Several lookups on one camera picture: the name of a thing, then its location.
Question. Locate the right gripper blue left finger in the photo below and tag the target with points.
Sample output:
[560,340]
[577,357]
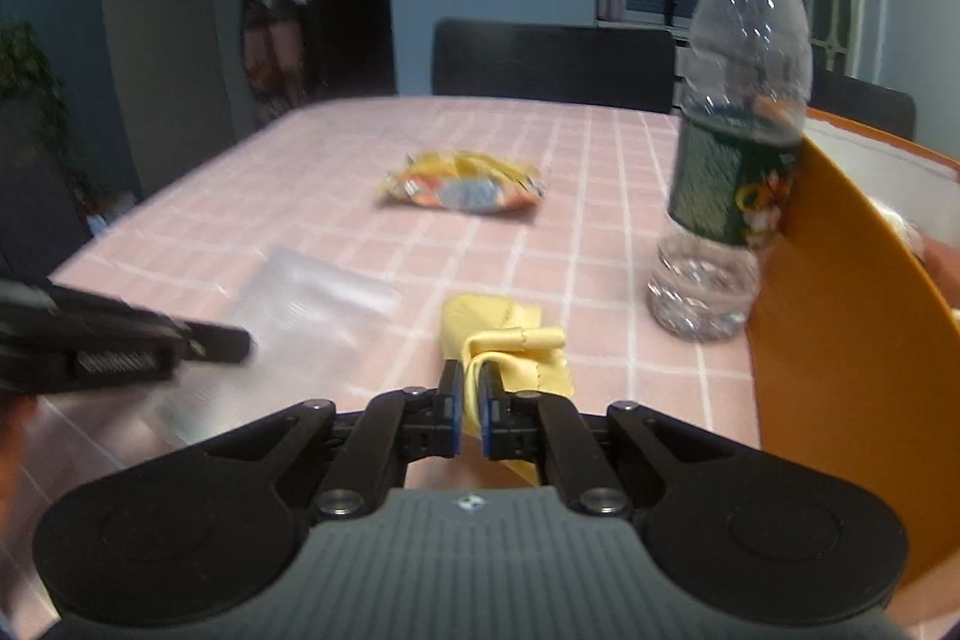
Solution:
[370,451]

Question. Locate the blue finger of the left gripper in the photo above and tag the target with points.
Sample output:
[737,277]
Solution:
[214,343]

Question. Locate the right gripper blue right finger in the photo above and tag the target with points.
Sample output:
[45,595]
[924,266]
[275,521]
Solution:
[547,431]

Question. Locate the clear plastic bag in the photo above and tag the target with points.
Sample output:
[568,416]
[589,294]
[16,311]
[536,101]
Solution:
[309,321]

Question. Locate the yellow cloth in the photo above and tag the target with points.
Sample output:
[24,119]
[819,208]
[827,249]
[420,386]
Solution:
[488,332]

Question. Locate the yellow snack packet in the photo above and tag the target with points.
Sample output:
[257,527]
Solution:
[469,182]

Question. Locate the person's left hand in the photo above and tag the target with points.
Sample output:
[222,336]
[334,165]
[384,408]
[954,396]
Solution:
[16,416]

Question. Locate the green potted plant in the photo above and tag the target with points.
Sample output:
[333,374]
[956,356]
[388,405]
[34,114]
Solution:
[27,76]

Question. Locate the hanging bags and clothes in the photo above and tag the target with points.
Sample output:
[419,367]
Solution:
[284,53]

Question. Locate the orange cardboard box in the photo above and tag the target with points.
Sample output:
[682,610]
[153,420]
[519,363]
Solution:
[855,346]

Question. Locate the left black chair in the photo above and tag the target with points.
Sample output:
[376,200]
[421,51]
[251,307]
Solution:
[622,68]

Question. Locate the black chair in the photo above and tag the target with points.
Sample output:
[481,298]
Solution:
[622,68]
[875,106]

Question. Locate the clear plastic water bottle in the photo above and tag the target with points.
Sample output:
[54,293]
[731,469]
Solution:
[747,83]

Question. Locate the right black chair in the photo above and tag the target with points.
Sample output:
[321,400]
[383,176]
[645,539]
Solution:
[875,106]

